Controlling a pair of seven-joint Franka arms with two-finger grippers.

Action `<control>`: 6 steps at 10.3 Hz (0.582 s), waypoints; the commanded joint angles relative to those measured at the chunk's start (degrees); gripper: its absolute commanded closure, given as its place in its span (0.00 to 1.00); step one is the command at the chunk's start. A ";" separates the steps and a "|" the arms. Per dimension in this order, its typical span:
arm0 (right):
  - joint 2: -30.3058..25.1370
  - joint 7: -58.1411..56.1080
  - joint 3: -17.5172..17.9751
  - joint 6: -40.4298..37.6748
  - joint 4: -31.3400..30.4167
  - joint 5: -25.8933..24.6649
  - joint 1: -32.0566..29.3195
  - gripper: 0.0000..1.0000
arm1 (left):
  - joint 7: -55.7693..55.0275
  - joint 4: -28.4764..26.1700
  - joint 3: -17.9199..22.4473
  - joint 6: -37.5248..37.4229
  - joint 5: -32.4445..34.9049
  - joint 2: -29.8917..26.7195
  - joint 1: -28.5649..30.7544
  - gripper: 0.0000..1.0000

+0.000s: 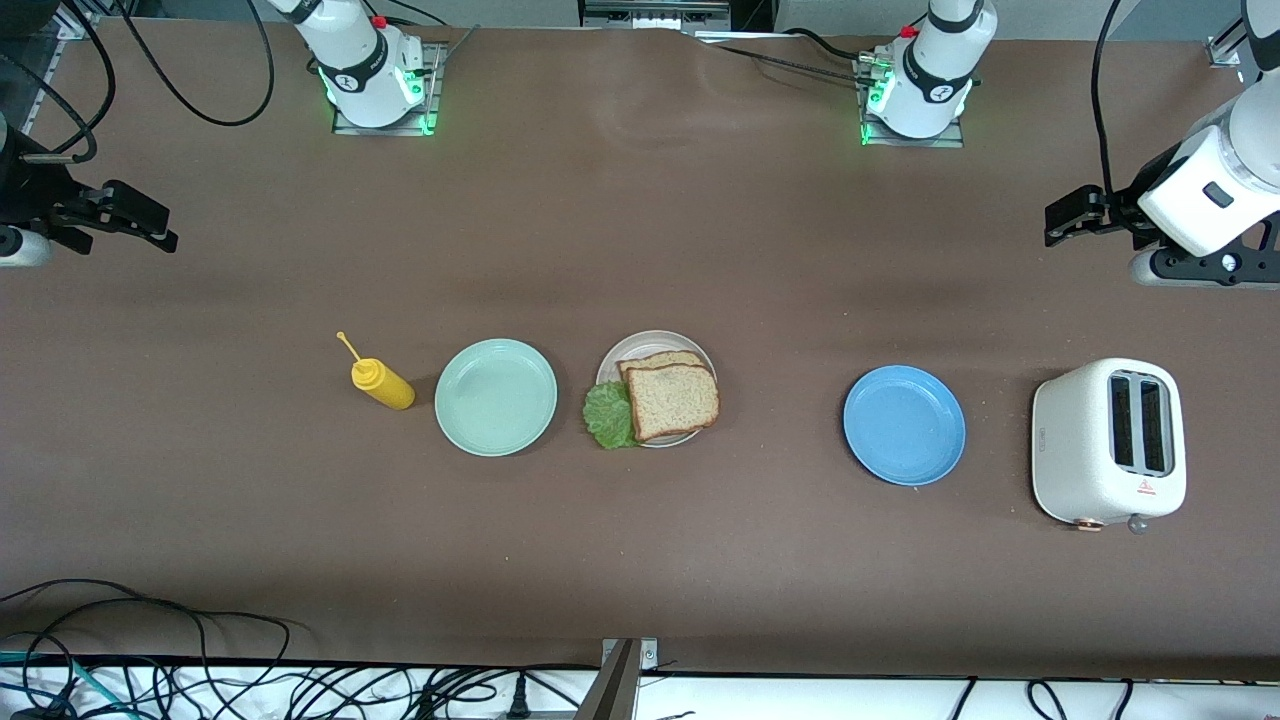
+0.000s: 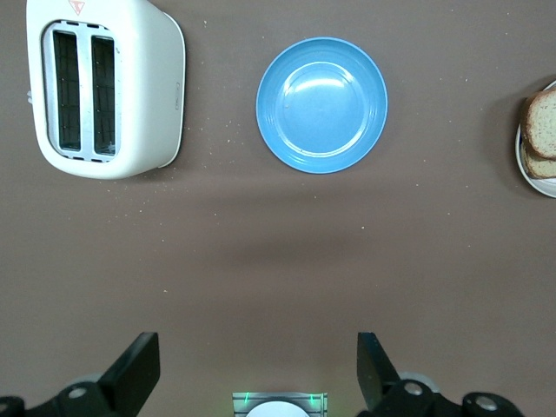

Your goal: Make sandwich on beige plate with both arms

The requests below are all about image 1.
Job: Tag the aluminium frame rail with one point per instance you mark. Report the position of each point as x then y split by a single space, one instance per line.
75 25
1222 52

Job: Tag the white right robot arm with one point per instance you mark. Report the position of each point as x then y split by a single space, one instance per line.
360 70

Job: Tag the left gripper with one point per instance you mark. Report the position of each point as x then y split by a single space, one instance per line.
1121 209

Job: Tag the small metal bracket plate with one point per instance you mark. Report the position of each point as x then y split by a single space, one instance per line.
648 655

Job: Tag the yellow mustard squeeze bottle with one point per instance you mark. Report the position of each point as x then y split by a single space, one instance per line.
385 385

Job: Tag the aluminium extrusion bar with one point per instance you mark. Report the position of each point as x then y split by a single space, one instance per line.
612 690

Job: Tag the thin metal rod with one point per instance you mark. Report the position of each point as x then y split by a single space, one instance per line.
455 48

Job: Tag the mint green plate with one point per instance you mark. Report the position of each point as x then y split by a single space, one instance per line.
495 398

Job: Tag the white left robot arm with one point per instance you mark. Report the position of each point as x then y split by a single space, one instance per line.
935 70

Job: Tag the white toaster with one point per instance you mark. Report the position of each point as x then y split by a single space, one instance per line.
1075 450

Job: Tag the metal frame bracket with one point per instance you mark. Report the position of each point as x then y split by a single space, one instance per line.
655 15

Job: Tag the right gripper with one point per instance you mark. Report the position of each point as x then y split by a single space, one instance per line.
30 192

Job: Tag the green lettuce leaf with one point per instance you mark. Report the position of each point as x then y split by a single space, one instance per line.
608 415

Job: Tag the beige plate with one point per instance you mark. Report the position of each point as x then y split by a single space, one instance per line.
660 343

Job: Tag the brown bread slice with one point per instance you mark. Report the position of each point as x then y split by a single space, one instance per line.
660 360
672 402

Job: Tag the black power plug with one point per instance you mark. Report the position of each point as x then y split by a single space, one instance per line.
518 698

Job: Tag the blue plate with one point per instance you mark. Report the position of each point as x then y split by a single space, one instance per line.
905 425

